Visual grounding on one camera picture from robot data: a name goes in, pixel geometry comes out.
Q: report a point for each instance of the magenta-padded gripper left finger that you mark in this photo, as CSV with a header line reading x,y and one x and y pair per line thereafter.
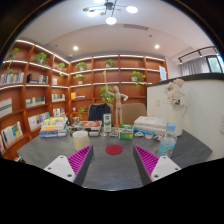
x,y
61,166

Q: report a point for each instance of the green and white box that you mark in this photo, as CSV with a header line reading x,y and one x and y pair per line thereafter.
x,y
126,132

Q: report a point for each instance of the grey curtain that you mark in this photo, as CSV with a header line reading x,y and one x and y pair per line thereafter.
x,y
195,66

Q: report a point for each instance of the orange wooden shelf unit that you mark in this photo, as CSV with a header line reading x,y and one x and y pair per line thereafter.
x,y
100,63

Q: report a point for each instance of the branched ceiling lamp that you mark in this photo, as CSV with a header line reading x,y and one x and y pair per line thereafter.
x,y
111,20

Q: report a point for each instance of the dark blue chair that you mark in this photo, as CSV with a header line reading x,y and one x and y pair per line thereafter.
x,y
99,112

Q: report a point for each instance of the tall white carton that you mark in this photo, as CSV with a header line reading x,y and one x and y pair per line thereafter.
x,y
107,123

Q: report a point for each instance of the pile of dark magazines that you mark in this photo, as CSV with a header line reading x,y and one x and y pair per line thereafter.
x,y
87,126

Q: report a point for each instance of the wooden artist mannequin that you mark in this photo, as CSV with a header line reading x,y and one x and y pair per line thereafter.
x,y
117,100

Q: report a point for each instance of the ceiling air vent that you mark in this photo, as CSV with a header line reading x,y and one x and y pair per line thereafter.
x,y
136,27

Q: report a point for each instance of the flat round red coaster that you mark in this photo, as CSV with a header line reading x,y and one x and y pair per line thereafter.
x,y
114,149

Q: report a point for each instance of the stack of white books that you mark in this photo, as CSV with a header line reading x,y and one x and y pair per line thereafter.
x,y
150,124

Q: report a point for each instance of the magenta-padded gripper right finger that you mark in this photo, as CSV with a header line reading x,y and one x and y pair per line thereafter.
x,y
163,166

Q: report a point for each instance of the white vase with flowers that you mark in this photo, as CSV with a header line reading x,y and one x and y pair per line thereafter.
x,y
176,116

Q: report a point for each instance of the clear blue-capped water bottle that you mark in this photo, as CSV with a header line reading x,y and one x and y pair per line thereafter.
x,y
166,145

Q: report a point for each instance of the colourful stack of books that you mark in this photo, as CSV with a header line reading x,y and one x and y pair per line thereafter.
x,y
53,128

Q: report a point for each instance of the round recessed ceiling light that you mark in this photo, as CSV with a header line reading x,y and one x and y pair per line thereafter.
x,y
75,48
156,46

